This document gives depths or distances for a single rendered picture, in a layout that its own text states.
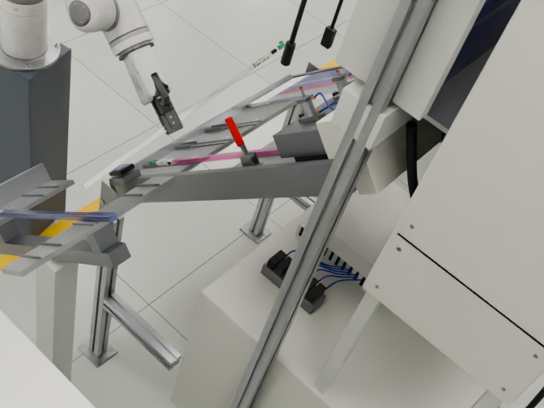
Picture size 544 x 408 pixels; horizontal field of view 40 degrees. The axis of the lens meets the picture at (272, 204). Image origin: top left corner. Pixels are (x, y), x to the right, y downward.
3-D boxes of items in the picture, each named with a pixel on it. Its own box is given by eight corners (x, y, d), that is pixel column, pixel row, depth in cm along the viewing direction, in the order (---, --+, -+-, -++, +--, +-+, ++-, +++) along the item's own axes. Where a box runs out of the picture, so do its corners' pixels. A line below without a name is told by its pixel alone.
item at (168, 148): (128, 200, 178) (116, 173, 176) (296, 96, 219) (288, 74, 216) (131, 200, 177) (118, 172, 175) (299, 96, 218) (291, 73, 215)
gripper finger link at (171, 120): (154, 104, 145) (168, 134, 146) (156, 101, 142) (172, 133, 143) (167, 97, 146) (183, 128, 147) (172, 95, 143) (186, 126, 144)
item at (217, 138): (126, 190, 176) (121, 178, 175) (296, 88, 217) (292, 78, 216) (174, 187, 162) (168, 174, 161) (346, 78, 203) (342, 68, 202)
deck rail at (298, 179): (121, 203, 177) (111, 180, 175) (128, 200, 178) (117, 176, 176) (350, 195, 125) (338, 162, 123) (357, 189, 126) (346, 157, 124)
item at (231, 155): (152, 167, 178) (150, 161, 177) (157, 164, 178) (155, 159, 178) (304, 152, 141) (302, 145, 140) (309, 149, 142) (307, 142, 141)
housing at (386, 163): (341, 196, 130) (314, 121, 125) (471, 91, 160) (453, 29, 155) (377, 194, 124) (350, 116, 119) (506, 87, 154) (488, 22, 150)
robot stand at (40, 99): (-13, 217, 247) (-27, 49, 196) (23, 186, 259) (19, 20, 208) (31, 243, 244) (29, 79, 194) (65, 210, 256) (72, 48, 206)
